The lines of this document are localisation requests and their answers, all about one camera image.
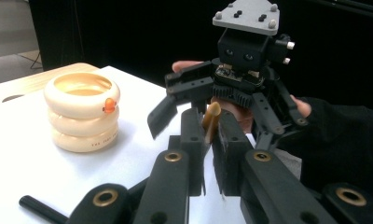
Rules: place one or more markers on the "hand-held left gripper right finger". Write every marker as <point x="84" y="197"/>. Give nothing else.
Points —
<point x="231" y="155"/>

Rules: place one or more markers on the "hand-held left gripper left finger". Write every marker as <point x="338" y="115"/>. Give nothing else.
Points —
<point x="194" y="133"/>

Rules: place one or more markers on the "thin black orange brush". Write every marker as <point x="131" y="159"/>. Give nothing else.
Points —
<point x="213" y="112"/>

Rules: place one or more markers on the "cream ringed brush holder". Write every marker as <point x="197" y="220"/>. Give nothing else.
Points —
<point x="82" y="121"/>

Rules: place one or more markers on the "black makeup brush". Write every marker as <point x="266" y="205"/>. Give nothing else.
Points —
<point x="38" y="207"/>

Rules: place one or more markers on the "black curtain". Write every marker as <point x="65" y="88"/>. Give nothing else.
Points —
<point x="128" y="37"/>

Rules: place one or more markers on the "white table mat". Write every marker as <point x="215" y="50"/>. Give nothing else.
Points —
<point x="26" y="174"/>

